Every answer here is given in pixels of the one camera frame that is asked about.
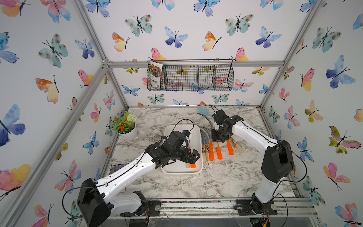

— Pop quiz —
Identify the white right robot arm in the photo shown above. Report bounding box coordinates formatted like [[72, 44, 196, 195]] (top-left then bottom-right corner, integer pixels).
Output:
[[211, 110, 295, 214]]

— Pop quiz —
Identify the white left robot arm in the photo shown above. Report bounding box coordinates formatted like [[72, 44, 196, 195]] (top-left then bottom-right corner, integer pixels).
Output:
[[77, 130, 200, 227]]

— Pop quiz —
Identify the white plastic storage tray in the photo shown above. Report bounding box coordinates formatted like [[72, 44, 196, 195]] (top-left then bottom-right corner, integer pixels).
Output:
[[161, 124, 203, 176]]

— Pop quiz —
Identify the light blue plastic trowel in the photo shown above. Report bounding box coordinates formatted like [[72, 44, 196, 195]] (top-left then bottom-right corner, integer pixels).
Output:
[[198, 107, 210, 115]]

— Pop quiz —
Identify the potted artificial flower plant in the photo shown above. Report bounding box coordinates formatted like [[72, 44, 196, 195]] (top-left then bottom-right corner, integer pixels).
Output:
[[111, 111, 138, 141]]

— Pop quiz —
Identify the flower seed packet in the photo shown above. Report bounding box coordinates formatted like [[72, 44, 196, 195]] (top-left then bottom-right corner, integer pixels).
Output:
[[148, 61, 163, 89]]

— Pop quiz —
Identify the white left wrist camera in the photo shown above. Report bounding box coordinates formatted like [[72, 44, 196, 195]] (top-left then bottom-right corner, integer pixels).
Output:
[[182, 130, 191, 138]]

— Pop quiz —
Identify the black wire wall basket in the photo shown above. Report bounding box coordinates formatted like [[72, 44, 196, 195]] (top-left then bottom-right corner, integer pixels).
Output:
[[147, 59, 234, 92]]

